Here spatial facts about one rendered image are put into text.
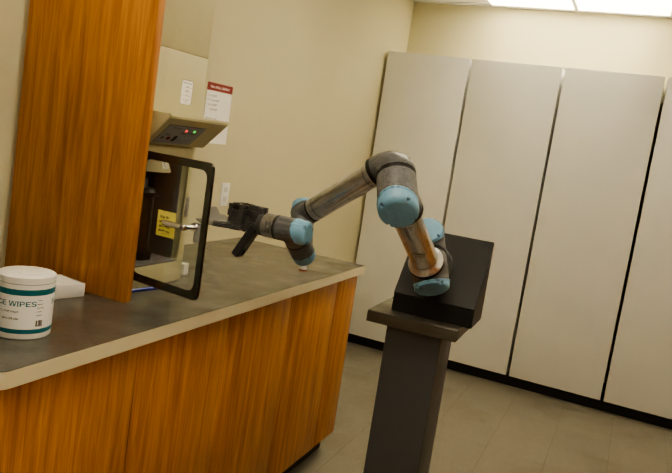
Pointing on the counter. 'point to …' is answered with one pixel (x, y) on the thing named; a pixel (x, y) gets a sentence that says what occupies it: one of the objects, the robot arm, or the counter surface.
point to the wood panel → (86, 123)
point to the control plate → (179, 134)
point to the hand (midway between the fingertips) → (209, 219)
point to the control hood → (186, 125)
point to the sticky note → (165, 226)
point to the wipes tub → (26, 302)
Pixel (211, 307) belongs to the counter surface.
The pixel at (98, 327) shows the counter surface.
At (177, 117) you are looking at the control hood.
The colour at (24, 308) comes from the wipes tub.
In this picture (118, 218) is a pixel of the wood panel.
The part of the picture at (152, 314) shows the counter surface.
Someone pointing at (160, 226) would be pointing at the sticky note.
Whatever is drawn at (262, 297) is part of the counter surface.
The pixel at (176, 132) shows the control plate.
